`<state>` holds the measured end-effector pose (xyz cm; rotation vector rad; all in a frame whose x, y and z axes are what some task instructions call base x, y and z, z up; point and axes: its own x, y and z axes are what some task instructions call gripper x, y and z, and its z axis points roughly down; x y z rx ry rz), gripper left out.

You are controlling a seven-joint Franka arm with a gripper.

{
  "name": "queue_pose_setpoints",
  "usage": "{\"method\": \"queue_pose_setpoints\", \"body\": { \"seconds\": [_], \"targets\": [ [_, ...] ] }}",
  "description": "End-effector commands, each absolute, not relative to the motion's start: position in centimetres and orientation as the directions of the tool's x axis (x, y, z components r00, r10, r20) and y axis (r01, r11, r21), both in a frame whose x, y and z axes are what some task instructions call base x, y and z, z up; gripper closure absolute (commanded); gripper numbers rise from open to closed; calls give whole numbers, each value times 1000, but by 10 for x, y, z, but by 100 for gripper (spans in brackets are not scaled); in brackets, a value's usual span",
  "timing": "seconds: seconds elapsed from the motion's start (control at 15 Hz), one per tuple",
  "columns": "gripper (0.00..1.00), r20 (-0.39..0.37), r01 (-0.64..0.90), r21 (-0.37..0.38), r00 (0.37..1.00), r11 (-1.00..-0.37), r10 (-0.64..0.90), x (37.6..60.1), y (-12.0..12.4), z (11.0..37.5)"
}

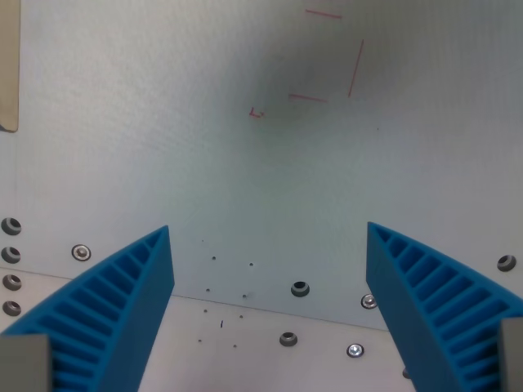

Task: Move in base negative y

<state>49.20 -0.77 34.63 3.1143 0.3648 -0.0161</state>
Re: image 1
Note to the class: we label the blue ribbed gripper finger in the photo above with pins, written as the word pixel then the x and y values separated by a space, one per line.
pixel 412 302
pixel 122 310

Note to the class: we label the silver hex socket screw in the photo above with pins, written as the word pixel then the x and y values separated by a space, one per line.
pixel 369 301
pixel 81 252
pixel 405 372
pixel 355 350

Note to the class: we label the beige panel edge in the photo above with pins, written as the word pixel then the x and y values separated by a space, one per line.
pixel 8 65

